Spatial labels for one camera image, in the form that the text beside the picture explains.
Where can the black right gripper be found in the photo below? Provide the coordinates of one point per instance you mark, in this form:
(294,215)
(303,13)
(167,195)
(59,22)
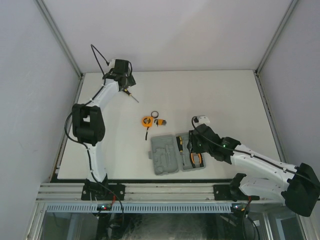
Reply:
(192,145)

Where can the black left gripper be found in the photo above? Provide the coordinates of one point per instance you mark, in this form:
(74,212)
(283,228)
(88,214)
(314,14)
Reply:
(130,81)

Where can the orange black pliers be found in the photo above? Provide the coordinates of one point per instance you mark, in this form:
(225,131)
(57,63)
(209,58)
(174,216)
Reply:
(196,160)

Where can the long black yellow screwdriver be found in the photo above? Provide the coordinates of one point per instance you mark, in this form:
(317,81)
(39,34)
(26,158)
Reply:
(180,148)

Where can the short yellow black screwdriver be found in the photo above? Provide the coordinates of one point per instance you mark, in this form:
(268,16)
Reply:
(130,95)

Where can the grey plastic tool case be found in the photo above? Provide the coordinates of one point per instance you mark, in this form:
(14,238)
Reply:
(166,157)

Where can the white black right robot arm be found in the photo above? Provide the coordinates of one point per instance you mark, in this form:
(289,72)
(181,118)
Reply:
(297,187)

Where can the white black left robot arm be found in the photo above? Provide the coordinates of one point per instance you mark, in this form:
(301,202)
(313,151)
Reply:
(88,125)

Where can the orange hex key set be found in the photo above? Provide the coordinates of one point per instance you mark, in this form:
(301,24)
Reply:
(160,122)

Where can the black electrical tape roll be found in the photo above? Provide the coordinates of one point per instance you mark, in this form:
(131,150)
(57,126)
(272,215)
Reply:
(154,114)

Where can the orange tape measure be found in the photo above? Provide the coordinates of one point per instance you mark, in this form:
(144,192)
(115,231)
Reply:
(147,122)

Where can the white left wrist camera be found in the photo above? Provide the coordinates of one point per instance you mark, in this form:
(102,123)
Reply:
(112,63)

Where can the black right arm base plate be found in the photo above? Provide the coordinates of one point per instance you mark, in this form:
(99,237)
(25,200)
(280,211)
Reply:
(225,192)

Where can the left aluminium frame post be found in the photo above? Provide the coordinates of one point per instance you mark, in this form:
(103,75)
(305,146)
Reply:
(53,27)

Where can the aluminium frame post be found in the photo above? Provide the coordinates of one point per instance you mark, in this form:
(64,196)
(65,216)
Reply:
(276,36)
(53,27)

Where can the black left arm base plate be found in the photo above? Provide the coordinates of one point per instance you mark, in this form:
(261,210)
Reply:
(92,191)

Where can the aluminium front rail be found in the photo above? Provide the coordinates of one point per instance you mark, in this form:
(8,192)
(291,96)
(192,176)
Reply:
(135,192)

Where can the grey slotted cable duct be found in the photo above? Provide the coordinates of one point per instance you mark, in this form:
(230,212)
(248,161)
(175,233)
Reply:
(140,208)

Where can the right aluminium frame post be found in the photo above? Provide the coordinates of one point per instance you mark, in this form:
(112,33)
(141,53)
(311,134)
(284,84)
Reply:
(276,36)

